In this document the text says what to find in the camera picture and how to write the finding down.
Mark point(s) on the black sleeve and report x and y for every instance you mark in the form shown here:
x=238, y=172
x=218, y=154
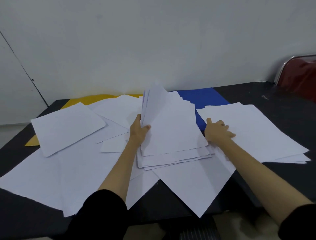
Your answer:
x=300, y=225
x=101, y=217

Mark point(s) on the blue paper folder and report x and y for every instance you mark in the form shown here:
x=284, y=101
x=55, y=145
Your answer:
x=205, y=97

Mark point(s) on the person's right thumb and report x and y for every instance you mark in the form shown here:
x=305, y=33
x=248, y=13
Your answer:
x=209, y=121

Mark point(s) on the thick white paper bundle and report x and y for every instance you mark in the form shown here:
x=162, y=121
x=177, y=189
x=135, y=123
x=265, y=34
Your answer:
x=172, y=128

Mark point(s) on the black right sleeve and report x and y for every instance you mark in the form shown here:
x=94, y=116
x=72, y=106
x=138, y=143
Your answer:
x=300, y=225

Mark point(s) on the person's left hand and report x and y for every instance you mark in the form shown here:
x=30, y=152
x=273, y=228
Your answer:
x=135, y=134

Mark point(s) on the person's right hand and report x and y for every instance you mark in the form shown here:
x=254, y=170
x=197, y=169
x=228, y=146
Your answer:
x=216, y=132

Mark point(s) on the grey striped seat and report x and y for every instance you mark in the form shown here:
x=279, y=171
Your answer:
x=200, y=232

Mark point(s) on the person's left forearm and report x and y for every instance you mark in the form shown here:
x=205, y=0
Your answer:
x=118, y=173

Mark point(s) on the red chair with chrome frame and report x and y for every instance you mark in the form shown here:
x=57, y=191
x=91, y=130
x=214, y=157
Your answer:
x=300, y=74

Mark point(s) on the black left sleeve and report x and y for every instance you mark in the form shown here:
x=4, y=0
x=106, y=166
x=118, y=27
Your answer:
x=101, y=217

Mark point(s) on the scattered loose white paper sheets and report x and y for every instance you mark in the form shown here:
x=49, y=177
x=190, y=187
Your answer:
x=74, y=160

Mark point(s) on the person's right forearm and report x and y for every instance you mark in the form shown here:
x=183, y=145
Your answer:
x=259, y=178

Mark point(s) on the person's left thumb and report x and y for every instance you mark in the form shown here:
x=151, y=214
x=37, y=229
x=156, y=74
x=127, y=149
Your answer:
x=146, y=128

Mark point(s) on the yellow paper folder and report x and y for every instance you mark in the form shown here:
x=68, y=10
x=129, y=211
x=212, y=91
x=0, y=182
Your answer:
x=93, y=98

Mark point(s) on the small pile of white sheets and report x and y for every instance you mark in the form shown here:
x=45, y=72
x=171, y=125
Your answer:
x=261, y=133

